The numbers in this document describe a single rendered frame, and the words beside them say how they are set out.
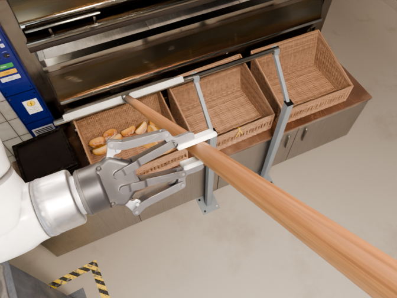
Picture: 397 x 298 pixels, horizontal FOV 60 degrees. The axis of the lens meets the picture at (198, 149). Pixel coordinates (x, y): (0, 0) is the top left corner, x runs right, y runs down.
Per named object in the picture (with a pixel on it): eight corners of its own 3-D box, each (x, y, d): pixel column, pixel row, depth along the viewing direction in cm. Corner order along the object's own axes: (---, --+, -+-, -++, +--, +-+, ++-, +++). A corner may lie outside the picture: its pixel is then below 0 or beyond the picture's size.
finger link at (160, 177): (119, 186, 53) (120, 194, 53) (187, 171, 56) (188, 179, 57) (116, 178, 57) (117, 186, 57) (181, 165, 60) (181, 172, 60)
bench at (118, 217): (45, 196, 266) (11, 158, 217) (306, 97, 320) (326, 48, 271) (61, 264, 239) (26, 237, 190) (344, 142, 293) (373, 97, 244)
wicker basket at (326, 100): (244, 78, 254) (249, 49, 231) (308, 57, 266) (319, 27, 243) (278, 127, 230) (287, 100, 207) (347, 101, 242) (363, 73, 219)
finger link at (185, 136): (164, 147, 57) (159, 130, 56) (192, 136, 58) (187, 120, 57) (166, 149, 55) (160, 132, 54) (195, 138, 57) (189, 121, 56)
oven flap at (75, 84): (59, 102, 198) (46, 70, 185) (318, 19, 238) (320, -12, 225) (60, 105, 194) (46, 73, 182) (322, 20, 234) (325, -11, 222)
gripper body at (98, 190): (69, 163, 55) (124, 143, 58) (88, 208, 58) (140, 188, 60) (68, 177, 48) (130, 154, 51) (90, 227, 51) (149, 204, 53)
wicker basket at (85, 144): (81, 136, 226) (67, 110, 203) (159, 107, 239) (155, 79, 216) (103, 197, 203) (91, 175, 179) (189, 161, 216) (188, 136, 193)
